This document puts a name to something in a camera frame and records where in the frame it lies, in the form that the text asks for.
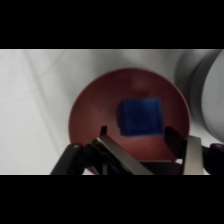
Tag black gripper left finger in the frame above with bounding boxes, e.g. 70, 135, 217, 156
49, 125, 155, 175

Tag blue cube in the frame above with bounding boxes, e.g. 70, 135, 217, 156
116, 96, 165, 137

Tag grey bowl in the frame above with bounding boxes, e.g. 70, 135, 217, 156
172, 49, 224, 145

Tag pink bowl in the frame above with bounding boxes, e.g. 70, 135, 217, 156
67, 67, 192, 175

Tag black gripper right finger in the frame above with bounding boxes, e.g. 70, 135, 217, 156
163, 125, 224, 175

